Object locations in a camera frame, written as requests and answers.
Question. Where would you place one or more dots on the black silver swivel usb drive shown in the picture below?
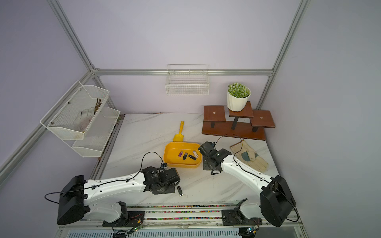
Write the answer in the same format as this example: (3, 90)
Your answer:
(179, 191)

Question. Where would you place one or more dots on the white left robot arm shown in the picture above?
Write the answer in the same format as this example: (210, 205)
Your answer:
(85, 199)

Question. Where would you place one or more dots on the white wire wall basket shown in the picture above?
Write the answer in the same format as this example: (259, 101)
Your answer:
(187, 79)

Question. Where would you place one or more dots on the beige work glove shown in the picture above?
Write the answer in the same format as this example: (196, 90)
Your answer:
(249, 156)

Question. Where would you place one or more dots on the white pot green plant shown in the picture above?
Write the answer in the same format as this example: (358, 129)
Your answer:
(237, 96)

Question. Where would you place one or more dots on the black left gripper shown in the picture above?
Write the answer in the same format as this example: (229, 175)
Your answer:
(171, 189)

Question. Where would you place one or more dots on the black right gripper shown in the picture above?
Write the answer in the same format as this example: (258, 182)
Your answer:
(205, 166)

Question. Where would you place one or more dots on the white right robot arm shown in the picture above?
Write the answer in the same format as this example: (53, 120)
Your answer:
(276, 199)

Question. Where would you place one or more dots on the white mesh wall shelf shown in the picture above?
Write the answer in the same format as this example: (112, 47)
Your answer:
(82, 119)

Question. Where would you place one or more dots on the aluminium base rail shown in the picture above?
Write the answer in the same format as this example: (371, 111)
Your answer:
(194, 210)

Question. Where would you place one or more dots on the yellow storage box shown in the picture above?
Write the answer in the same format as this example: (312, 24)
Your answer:
(182, 155)

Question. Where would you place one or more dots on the black usb flash drive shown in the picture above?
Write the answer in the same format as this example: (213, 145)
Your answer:
(192, 157)

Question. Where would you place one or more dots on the yellow plastic scoop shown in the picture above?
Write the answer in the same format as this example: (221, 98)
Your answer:
(179, 137)

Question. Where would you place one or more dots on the brown wooden tiered stand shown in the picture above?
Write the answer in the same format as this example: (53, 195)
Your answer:
(246, 124)

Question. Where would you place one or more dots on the aluminium frame profile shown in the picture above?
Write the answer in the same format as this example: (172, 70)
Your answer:
(17, 157)

